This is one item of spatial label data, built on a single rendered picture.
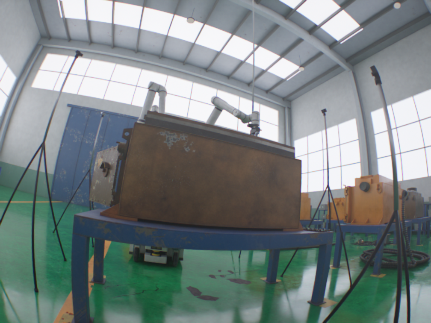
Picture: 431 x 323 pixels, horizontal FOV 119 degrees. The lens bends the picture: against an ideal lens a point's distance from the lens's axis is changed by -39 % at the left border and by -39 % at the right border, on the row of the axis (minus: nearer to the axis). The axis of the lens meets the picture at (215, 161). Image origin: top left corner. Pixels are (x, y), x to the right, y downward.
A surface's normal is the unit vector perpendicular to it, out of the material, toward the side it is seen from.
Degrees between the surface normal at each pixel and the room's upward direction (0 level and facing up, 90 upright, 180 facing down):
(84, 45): 90
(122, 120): 90
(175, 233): 90
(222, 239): 90
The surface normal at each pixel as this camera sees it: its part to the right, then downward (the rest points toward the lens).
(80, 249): 0.37, -0.18
